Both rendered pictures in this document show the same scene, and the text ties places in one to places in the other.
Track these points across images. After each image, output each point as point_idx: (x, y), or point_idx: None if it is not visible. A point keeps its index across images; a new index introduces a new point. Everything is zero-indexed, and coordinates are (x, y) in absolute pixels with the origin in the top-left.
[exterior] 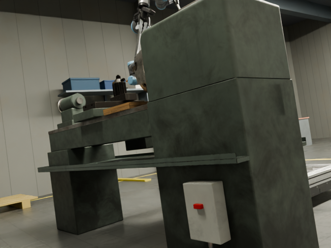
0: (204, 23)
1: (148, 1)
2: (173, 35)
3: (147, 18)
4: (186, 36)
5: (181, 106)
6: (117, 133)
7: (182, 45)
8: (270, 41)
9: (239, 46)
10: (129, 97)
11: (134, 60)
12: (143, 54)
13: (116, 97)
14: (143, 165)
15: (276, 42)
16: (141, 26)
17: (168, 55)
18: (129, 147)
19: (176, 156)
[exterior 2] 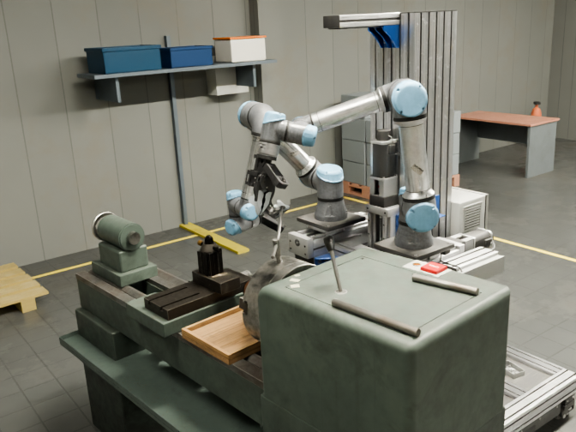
0: (371, 375)
1: (276, 150)
2: (316, 344)
3: (272, 185)
4: (339, 366)
5: None
6: (206, 377)
7: (332, 372)
8: (479, 375)
9: (423, 430)
10: (228, 288)
11: (239, 204)
12: (261, 325)
13: (204, 279)
14: None
15: (490, 367)
16: (259, 205)
17: (304, 364)
18: None
19: None
